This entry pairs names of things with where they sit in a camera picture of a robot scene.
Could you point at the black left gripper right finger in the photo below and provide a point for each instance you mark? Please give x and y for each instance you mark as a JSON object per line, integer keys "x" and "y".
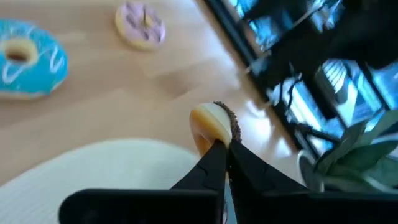
{"x": 248, "y": 174}

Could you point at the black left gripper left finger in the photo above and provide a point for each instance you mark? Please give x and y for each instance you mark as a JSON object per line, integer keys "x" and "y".
{"x": 211, "y": 168}

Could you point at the small chocolate sprinkle donut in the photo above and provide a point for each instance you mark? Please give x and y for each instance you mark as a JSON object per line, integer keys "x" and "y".
{"x": 211, "y": 124}

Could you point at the small purple donut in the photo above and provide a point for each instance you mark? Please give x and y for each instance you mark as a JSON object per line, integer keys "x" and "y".
{"x": 140, "y": 26}

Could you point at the large blue donut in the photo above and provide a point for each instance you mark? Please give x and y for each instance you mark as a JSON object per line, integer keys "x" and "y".
{"x": 34, "y": 74}

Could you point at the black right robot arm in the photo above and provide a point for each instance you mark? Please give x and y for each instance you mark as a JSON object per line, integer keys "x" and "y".
{"x": 367, "y": 31}

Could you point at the white plant pot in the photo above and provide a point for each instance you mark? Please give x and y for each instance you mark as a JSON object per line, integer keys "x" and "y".
{"x": 306, "y": 171}

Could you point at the green potted plant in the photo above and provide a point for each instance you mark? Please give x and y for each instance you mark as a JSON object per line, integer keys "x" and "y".
{"x": 357, "y": 155}

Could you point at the round white woven placemat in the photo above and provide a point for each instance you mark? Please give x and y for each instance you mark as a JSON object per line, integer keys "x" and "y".
{"x": 93, "y": 174}

